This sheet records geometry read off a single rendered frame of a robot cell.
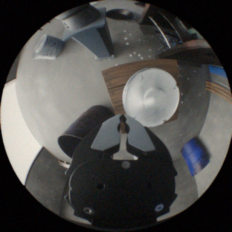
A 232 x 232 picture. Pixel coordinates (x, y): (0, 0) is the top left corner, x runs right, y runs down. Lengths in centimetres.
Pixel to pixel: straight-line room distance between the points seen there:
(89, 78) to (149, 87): 58
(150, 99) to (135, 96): 7
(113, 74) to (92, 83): 43
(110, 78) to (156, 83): 20
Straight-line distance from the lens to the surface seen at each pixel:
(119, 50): 74
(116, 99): 33
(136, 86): 29
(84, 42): 45
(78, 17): 33
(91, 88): 73
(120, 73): 32
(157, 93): 32
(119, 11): 118
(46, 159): 409
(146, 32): 71
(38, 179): 422
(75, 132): 38
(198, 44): 49
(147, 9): 84
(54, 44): 100
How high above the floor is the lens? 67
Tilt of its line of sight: 61 degrees down
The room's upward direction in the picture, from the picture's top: 175 degrees counter-clockwise
